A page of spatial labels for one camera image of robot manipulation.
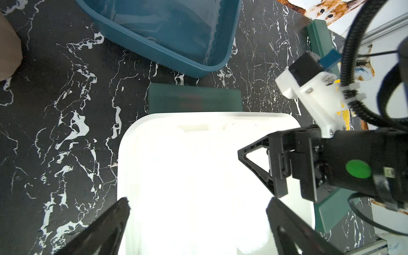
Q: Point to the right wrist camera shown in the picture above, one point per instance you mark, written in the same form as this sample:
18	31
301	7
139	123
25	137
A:
310	80

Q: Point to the dark green case upright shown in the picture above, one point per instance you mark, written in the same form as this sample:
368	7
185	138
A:
322	46

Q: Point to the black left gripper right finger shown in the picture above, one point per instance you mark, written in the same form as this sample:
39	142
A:
292	233

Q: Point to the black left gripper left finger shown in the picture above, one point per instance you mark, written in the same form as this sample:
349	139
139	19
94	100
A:
104	235

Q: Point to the teal plastic storage box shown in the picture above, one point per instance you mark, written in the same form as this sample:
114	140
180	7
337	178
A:
194	38

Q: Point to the dark green case middle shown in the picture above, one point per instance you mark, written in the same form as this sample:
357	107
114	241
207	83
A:
332	209

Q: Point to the dark green pencil case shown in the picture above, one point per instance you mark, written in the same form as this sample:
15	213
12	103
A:
165	98

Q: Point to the beige pot with green plant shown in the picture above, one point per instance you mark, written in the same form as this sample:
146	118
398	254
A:
11	50

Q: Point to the yellow work glove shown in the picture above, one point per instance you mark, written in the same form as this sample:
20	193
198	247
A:
345	115

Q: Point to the white plastic storage box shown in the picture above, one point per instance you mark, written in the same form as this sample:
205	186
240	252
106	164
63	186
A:
188	192

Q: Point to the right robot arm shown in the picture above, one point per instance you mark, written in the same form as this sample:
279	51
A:
326	156

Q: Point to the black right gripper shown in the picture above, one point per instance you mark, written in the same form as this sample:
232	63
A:
306	161

